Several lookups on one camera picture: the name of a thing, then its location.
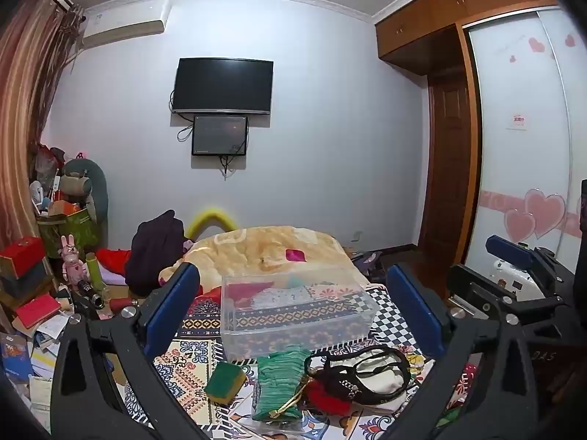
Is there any orange cream quilt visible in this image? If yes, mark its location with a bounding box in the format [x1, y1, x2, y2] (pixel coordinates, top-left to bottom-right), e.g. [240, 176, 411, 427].
[158, 225, 373, 296]

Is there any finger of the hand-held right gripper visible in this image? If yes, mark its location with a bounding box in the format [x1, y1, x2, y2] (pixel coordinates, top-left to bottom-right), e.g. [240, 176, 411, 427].
[485, 235, 539, 270]
[446, 263, 566, 319]

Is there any red cylinder with metal cap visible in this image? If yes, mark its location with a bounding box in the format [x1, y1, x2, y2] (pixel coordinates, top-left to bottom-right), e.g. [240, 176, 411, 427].
[109, 297, 139, 316]

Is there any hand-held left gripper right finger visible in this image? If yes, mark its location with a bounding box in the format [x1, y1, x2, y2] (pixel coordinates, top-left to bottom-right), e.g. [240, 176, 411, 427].
[378, 263, 551, 440]

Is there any grey plush pillow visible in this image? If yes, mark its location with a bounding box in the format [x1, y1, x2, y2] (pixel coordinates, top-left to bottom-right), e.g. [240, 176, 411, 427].
[61, 158, 110, 235]

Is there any wooden overhead cabinet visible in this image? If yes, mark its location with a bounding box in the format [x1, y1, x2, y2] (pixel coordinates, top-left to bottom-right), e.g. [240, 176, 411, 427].
[373, 0, 567, 75]

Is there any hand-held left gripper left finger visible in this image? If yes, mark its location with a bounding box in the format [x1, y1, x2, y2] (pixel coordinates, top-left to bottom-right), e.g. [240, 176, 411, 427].
[50, 262, 216, 440]

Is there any red fluffy pompom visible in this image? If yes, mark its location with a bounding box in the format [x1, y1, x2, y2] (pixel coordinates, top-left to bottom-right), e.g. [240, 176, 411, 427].
[302, 379, 355, 416]

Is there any blue booklet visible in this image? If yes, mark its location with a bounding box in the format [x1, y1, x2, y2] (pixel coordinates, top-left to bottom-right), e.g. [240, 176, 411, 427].
[0, 334, 35, 388]

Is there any white rounded object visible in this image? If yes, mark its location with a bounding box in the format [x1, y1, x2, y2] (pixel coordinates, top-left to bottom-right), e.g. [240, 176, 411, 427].
[488, 258, 535, 295]

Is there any green yellow sponge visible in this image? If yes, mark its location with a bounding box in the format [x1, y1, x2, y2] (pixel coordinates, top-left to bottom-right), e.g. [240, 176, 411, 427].
[204, 361, 249, 405]

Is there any pile of papers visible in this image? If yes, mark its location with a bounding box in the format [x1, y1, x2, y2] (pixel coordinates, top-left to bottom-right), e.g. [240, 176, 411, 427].
[0, 309, 74, 422]

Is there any green tube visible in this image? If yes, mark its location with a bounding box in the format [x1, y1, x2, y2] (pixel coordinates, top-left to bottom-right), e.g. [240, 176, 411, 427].
[85, 252, 107, 292]

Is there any brown striped curtain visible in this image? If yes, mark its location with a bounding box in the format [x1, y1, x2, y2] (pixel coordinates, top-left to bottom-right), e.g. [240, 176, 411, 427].
[0, 0, 87, 296]

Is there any white bag with black trim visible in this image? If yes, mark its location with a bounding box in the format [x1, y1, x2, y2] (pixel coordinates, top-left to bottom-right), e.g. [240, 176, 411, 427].
[318, 345, 412, 412]

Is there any brown wooden door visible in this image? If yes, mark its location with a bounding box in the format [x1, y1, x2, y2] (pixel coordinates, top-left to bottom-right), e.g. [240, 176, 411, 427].
[416, 65, 483, 264]

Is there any black wall television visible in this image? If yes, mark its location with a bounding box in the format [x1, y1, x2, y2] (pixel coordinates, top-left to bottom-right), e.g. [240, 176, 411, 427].
[170, 57, 275, 116]

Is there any black flashlight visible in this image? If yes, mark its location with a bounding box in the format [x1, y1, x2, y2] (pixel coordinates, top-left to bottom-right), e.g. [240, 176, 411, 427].
[75, 279, 106, 311]

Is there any small black wall monitor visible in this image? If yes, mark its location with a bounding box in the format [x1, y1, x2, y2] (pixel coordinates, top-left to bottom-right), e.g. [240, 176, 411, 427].
[191, 115, 249, 157]

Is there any dark grey box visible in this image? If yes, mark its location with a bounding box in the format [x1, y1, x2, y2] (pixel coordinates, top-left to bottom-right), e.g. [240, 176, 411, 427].
[0, 260, 52, 300]

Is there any green pleated cloth pouch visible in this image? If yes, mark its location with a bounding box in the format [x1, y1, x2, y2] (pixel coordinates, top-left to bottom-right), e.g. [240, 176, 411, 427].
[251, 347, 313, 422]

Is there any white wardrobe door with hearts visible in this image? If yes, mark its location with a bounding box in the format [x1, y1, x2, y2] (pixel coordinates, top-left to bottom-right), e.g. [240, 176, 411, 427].
[462, 6, 587, 280]

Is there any black clothing pile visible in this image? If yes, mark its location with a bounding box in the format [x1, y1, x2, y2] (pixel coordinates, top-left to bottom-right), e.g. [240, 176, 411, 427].
[124, 209, 190, 297]

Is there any red cloth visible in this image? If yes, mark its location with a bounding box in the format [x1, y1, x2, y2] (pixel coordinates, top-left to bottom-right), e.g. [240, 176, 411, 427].
[95, 247, 135, 276]

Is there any black white checkered cloth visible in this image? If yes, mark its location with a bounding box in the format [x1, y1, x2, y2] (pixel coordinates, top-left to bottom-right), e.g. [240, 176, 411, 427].
[364, 283, 425, 358]

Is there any green shopping bag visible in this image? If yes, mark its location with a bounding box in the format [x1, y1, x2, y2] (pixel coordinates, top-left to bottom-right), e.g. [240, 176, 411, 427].
[36, 205, 100, 260]

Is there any red box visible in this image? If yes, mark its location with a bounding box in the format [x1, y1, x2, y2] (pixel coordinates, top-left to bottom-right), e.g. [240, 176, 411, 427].
[0, 235, 47, 280]

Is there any red book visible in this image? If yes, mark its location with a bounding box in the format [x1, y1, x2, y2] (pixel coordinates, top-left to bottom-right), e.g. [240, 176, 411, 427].
[15, 293, 61, 330]

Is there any white air conditioner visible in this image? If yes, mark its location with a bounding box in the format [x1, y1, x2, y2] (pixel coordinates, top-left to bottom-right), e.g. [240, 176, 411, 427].
[80, 0, 173, 50]

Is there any clear plastic storage box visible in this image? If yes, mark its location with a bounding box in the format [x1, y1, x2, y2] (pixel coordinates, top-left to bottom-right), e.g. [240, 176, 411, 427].
[221, 269, 378, 362]

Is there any pink bunny toy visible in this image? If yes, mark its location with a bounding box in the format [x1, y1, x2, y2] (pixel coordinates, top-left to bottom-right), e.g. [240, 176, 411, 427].
[59, 234, 86, 286]

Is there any yellow arched cushion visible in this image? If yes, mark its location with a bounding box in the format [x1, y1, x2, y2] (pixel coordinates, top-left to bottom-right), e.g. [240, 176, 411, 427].
[185, 208, 242, 242]

